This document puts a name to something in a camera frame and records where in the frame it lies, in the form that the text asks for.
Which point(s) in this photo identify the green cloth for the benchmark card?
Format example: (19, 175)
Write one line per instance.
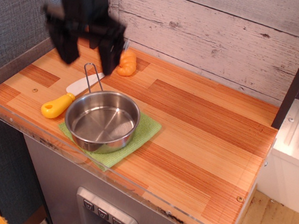
(146, 129)

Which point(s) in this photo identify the clear acrylic guard rail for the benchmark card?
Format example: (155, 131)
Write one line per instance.
(215, 97)

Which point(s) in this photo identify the orange toy croissant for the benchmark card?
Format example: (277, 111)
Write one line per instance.
(127, 64)

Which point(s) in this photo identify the white toy cabinet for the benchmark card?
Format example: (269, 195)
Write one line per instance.
(279, 178)

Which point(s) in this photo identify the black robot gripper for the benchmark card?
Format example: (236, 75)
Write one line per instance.
(65, 27)

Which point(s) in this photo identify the yellow handled toy knife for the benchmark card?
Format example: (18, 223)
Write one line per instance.
(57, 106)

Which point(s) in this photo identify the silver toy fridge dispenser panel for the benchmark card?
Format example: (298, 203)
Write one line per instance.
(95, 210)

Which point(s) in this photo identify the dark left shelf post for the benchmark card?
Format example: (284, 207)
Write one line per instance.
(93, 12)

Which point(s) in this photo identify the silver steel pot with handle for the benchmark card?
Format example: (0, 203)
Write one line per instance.
(102, 121)

